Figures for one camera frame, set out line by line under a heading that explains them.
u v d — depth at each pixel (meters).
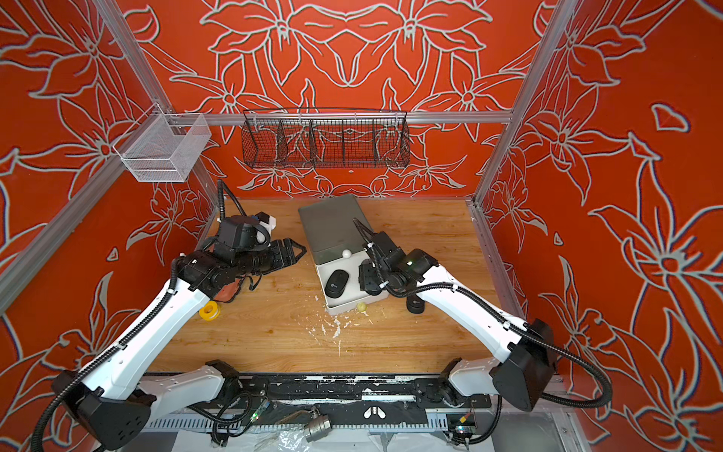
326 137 0.98
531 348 0.39
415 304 0.87
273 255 0.62
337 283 0.83
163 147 0.92
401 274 0.52
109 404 0.37
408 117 0.90
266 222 0.67
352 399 0.73
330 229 0.87
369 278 0.67
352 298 0.83
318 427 0.66
